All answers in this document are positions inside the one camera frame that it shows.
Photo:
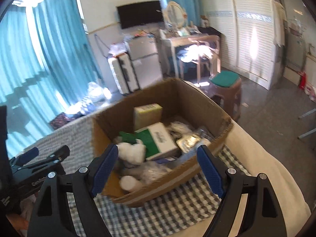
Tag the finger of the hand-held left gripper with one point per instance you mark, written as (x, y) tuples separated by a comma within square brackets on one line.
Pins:
[(24, 156), (59, 154)]

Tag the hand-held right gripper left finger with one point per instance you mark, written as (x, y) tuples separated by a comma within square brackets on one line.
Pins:
[(105, 170)]

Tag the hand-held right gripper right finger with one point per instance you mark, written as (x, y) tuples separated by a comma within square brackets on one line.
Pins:
[(211, 172)]

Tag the white tissue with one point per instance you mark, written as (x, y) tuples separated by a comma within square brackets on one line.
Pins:
[(129, 184)]

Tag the white plush toy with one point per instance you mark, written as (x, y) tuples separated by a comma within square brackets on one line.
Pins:
[(132, 151)]

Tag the silver foil packet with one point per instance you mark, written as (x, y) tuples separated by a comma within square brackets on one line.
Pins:
[(188, 143)]

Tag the green snack packet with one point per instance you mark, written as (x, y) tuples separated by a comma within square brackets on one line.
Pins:
[(127, 137)]

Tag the clear plastic water bottle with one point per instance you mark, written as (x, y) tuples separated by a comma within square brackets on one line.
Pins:
[(155, 174)]

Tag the green medicine box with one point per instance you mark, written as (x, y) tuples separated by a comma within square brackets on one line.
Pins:
[(158, 140)]

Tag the yellow purple medicine box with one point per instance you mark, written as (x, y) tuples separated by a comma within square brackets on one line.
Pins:
[(148, 116)]

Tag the brown cardboard box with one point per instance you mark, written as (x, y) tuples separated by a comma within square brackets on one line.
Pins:
[(197, 103)]

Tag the dark patterned cloth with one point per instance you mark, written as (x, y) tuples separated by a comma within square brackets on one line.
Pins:
[(64, 121)]

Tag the checked cloth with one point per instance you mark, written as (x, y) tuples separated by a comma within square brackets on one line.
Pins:
[(172, 207)]

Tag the white mattress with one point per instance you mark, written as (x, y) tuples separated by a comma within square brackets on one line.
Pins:
[(266, 177)]

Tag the clear plastic bag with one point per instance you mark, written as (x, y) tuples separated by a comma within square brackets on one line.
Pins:
[(96, 95)]

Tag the stool with green cushion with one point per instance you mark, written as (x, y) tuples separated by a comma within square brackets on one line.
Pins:
[(226, 79)]

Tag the turquoise curtain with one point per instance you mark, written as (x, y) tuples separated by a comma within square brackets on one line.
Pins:
[(37, 54)]

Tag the wooden chair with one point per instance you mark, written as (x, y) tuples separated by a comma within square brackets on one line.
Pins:
[(200, 66)]

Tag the silver fridge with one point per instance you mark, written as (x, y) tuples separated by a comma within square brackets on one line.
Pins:
[(145, 64)]

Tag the bag with orange contents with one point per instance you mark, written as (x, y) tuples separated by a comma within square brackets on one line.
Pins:
[(118, 49)]

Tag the red bag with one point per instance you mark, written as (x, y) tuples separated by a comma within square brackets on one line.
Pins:
[(305, 81)]

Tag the white slatted wardrobe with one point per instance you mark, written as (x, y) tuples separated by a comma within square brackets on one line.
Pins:
[(246, 42)]

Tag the wooden desk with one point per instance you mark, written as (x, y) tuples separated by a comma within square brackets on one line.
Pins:
[(177, 40)]

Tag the oval white mirror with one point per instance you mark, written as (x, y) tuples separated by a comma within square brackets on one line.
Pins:
[(174, 13)]

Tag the black wall television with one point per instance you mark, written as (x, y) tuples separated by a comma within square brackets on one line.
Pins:
[(139, 14)]

